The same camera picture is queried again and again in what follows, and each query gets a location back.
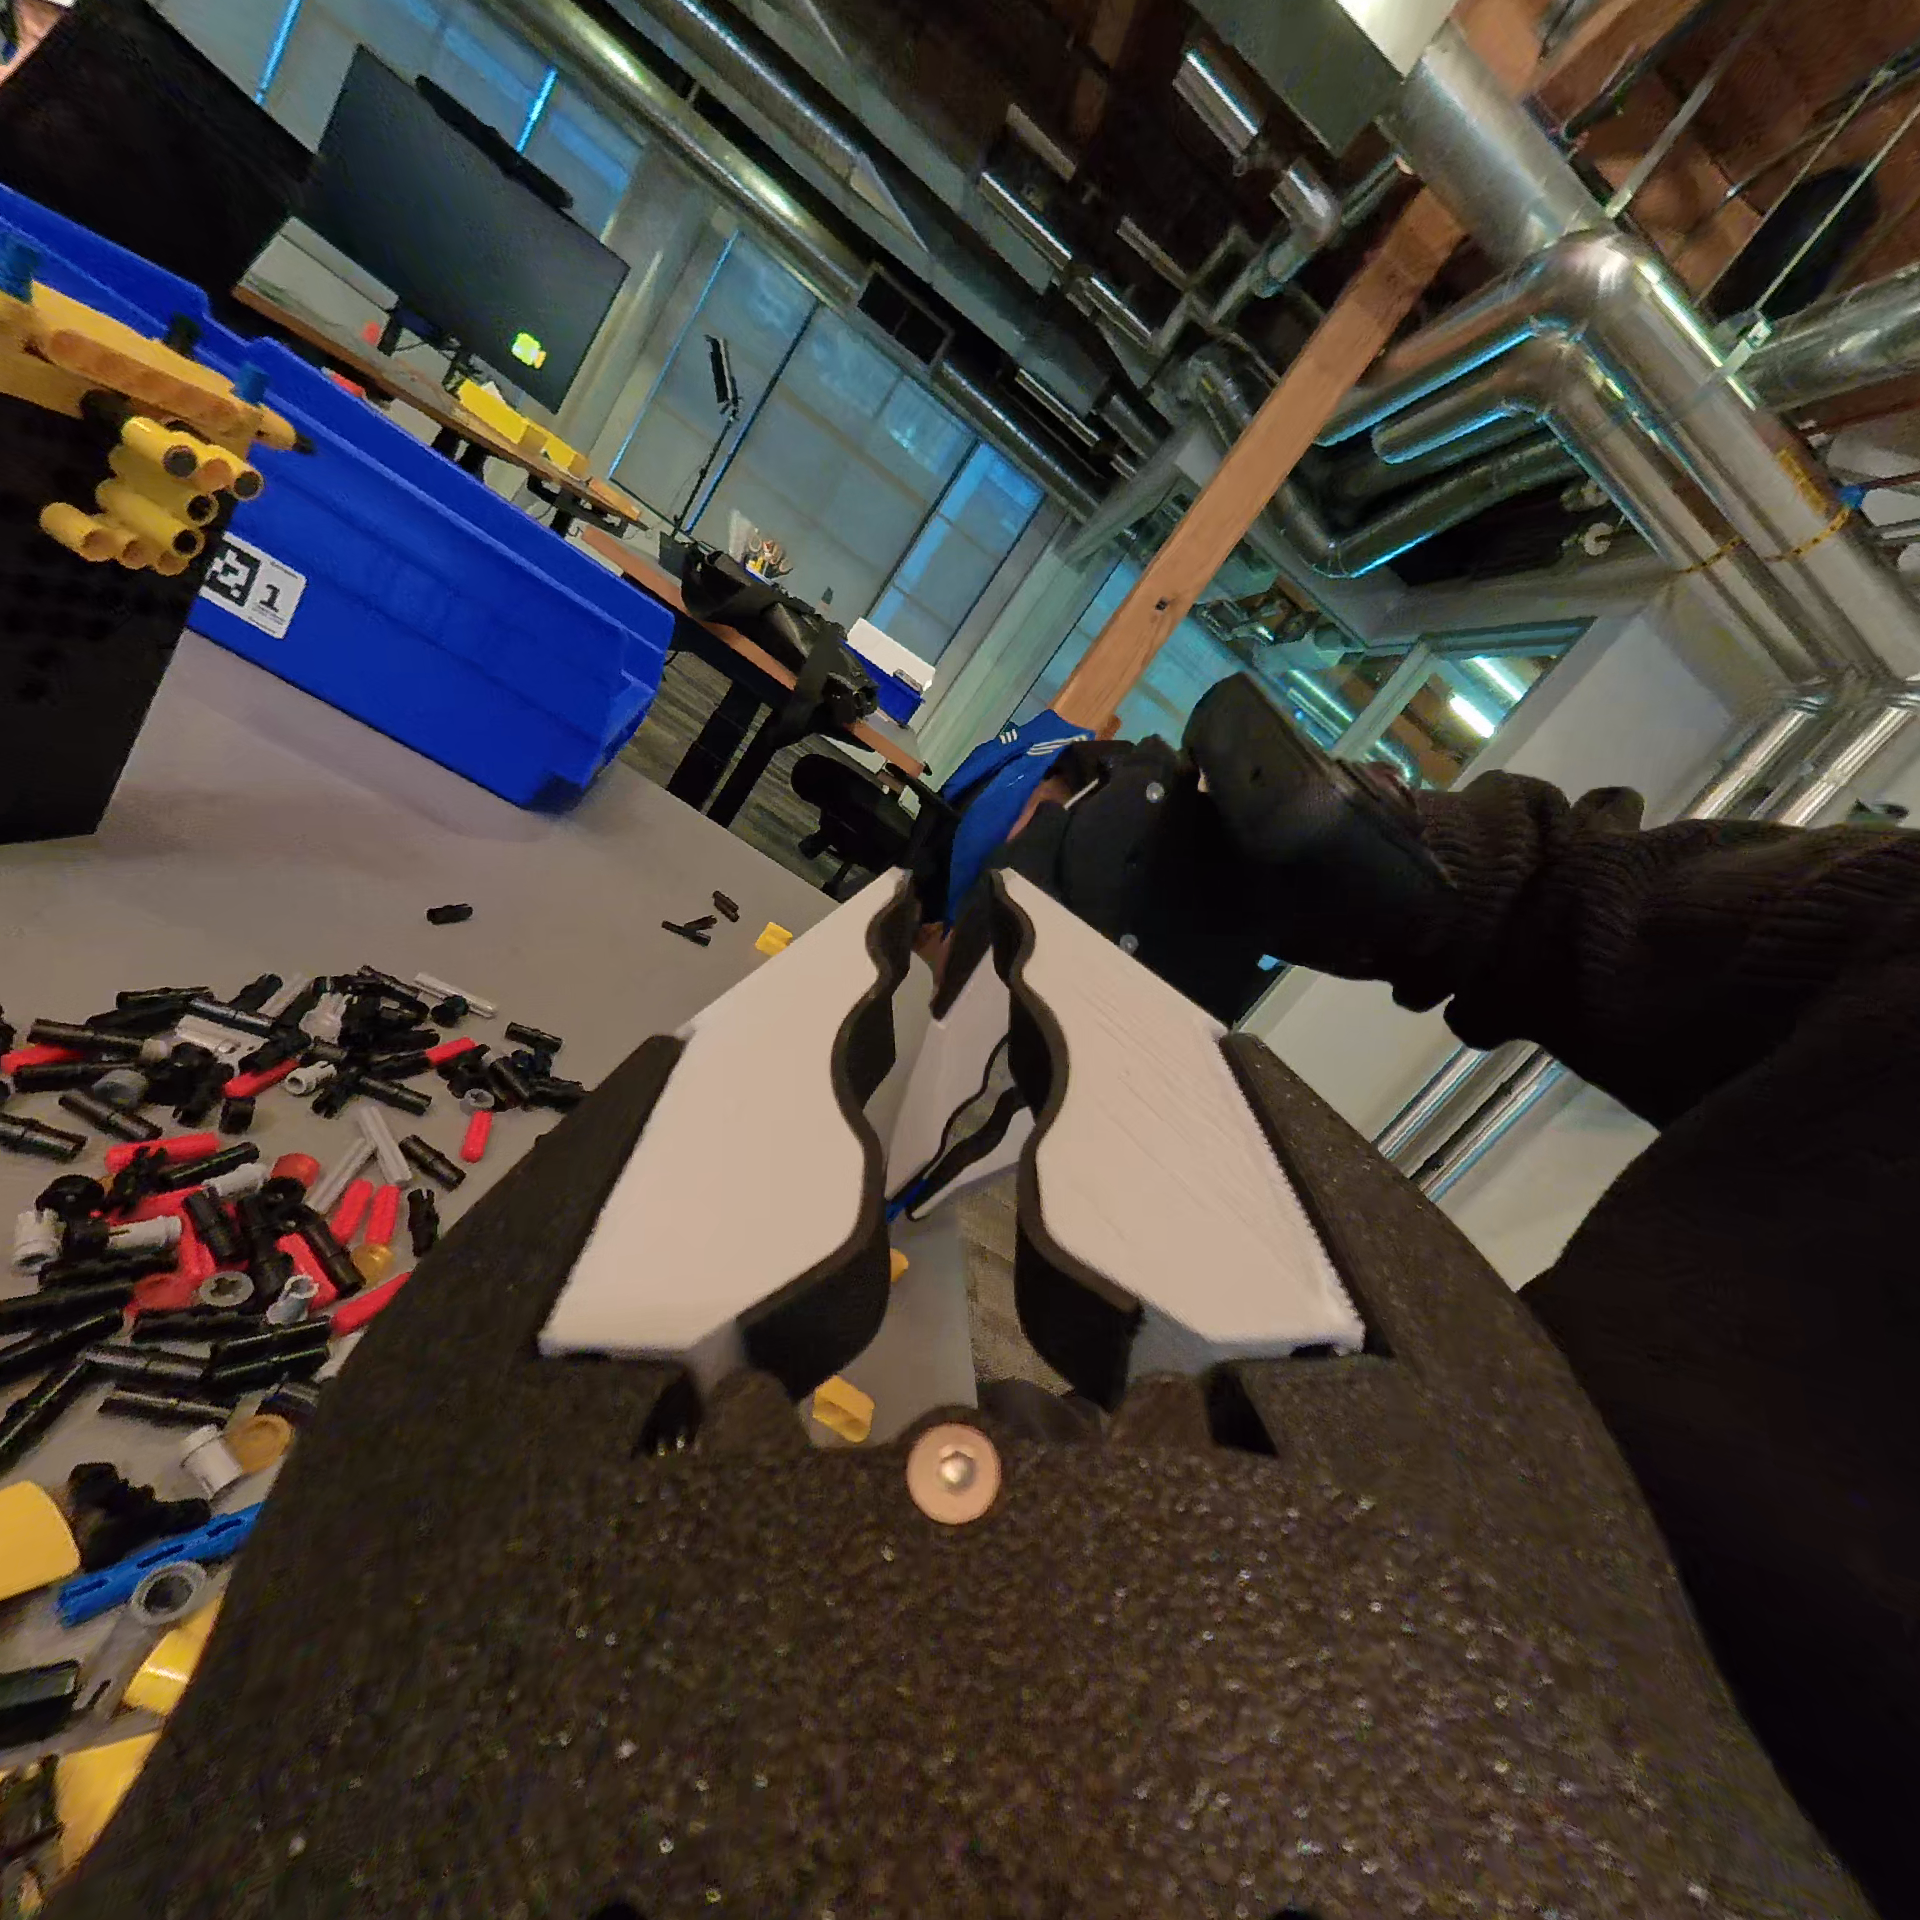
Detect metal handrail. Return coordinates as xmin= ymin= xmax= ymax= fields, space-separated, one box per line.
xmin=1372 ymin=1035 xmax=1593 ymax=1202

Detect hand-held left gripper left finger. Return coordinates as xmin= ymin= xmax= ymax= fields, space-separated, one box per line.
xmin=537 ymin=871 xmax=920 ymax=1389

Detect black high-back chair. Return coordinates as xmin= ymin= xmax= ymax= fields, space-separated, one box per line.
xmin=0 ymin=0 xmax=317 ymax=294

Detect black office chair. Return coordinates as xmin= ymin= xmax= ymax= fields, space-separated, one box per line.
xmin=790 ymin=749 xmax=952 ymax=902

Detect white box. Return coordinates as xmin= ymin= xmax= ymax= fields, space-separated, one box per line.
xmin=844 ymin=617 xmax=934 ymax=723

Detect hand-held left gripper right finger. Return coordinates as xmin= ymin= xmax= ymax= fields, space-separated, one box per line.
xmin=982 ymin=872 xmax=1367 ymax=1413

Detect blue storage bin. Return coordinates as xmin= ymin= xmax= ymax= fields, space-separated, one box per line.
xmin=0 ymin=187 xmax=676 ymax=815

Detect black bag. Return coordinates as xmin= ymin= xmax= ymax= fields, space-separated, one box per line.
xmin=679 ymin=543 xmax=880 ymax=722

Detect blue jacket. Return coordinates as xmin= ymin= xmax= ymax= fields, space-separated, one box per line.
xmin=910 ymin=720 xmax=1096 ymax=920

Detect wooden desk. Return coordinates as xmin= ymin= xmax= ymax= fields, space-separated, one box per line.
xmin=575 ymin=526 xmax=922 ymax=827
xmin=239 ymin=286 xmax=646 ymax=527

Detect metal ventilation ducts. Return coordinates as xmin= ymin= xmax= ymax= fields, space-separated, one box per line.
xmin=495 ymin=0 xmax=1920 ymax=840

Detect person's right forearm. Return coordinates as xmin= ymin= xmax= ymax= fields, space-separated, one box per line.
xmin=1386 ymin=767 xmax=1920 ymax=1155

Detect wooden post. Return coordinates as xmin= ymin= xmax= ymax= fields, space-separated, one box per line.
xmin=1048 ymin=187 xmax=1464 ymax=735

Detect black light stand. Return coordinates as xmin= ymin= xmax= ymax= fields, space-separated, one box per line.
xmin=671 ymin=333 xmax=744 ymax=542

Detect black and yellow brick model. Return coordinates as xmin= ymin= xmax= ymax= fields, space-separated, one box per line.
xmin=0 ymin=239 xmax=308 ymax=846

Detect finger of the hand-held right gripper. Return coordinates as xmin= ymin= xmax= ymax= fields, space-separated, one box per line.
xmin=928 ymin=895 xmax=993 ymax=1022
xmin=882 ymin=959 xmax=1037 ymax=1221

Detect blue long connector piece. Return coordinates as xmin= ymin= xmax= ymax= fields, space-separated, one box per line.
xmin=56 ymin=1504 xmax=264 ymax=1625

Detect pile of black red pins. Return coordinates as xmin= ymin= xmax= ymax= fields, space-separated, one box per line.
xmin=0 ymin=966 xmax=588 ymax=1518

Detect yellow tray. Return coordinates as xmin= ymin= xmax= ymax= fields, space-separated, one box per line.
xmin=454 ymin=379 xmax=588 ymax=471

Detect black monitor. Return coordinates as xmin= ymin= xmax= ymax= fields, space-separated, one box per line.
xmin=306 ymin=45 xmax=633 ymax=415

